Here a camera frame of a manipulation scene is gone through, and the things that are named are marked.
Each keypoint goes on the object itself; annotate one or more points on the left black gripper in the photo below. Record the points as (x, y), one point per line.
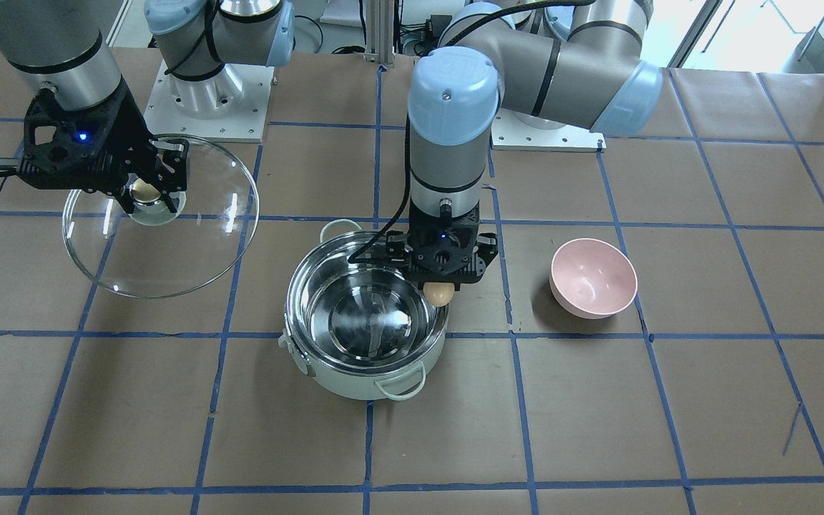
(487, 247)

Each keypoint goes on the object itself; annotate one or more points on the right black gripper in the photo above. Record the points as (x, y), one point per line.
(128, 134)

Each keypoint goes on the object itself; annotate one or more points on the brown egg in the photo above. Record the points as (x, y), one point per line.
(439, 294)

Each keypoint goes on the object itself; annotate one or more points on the glass pot lid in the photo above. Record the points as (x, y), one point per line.
(166, 249)

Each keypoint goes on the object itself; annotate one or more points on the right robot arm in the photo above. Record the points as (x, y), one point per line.
(54, 43)

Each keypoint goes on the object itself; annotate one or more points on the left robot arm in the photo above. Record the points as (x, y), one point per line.
(574, 62)

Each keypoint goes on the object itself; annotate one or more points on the light green cooking pot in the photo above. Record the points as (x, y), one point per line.
(361, 331)

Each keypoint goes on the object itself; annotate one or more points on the pink bowl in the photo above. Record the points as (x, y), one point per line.
(592, 279)

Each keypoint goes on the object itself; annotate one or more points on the black power adapter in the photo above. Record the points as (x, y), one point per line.
(436, 24)

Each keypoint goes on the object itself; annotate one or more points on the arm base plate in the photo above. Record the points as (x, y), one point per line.
(514, 131)
(230, 107)

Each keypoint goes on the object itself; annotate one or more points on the aluminium frame post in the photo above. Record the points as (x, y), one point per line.
(380, 19)

